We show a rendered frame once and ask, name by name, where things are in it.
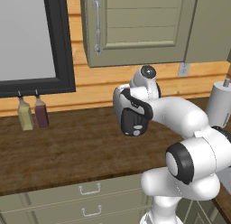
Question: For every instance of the white wall socket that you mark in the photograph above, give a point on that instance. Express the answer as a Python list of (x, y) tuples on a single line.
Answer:
[(183, 70)]

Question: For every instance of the olive green base cupboard door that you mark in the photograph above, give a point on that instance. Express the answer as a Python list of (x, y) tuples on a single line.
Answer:
[(195, 214)]

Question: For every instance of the deep olive green drawer front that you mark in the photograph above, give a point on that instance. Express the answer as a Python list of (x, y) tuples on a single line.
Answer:
[(120, 211)]

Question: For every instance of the black framed window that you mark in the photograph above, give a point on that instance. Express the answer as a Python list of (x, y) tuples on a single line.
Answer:
[(27, 38)]

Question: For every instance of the shallow olive green drawer front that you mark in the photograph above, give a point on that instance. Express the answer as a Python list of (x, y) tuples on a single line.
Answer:
[(120, 188)]

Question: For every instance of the yellow sauce bottle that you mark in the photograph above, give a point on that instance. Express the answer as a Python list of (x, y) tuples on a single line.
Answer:
[(25, 116)]

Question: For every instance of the dark red sauce bottle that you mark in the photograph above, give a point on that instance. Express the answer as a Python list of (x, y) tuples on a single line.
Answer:
[(41, 114)]

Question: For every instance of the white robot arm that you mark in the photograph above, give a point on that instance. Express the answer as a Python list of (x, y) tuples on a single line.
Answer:
[(186, 119)]

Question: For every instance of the olive green cupboard side panel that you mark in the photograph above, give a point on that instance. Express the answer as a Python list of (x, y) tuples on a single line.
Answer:
[(210, 26)]

